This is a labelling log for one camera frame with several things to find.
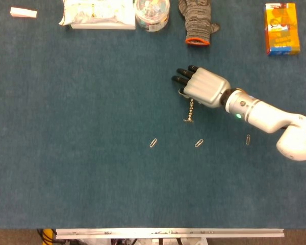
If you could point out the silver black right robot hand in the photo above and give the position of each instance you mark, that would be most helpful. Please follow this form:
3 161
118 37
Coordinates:
209 86

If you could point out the silver beaded magnetic rod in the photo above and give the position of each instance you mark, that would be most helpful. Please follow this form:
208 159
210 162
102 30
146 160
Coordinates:
191 109

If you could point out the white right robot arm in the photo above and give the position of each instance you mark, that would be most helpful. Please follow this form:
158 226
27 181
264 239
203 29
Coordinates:
265 114

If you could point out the grey knit orange-cuff glove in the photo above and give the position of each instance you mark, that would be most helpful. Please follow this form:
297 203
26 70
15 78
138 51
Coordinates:
196 20

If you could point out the clear tub of clips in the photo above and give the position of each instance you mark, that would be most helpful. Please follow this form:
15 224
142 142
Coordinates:
151 18

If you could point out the orange yellow carton box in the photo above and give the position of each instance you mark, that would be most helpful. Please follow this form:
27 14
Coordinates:
281 30

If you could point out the flat white box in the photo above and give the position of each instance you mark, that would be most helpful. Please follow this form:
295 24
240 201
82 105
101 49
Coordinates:
102 26

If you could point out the white wet wipes pack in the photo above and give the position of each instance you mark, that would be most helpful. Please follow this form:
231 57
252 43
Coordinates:
97 10

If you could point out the pink white paper block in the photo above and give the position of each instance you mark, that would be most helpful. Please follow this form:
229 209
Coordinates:
23 12

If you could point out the aluminium rail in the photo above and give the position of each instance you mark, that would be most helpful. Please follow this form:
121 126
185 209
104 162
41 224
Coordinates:
168 233

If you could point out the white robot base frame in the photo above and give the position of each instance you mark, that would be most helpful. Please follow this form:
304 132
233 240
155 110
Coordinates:
148 242

